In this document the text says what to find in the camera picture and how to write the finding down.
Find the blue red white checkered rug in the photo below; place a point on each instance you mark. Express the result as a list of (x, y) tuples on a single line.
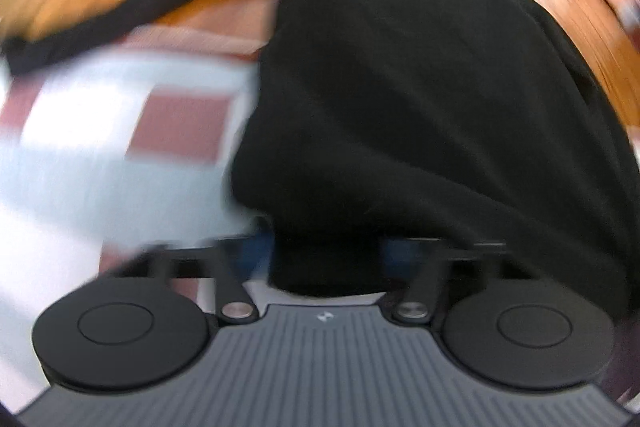
[(75, 187)]

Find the black long-sleeve shirt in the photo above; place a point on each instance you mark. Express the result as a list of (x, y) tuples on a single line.
[(400, 107)]

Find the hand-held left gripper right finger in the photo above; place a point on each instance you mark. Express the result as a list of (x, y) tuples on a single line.
[(399, 253)]

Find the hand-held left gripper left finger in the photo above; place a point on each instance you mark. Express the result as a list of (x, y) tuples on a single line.
[(253, 258)]

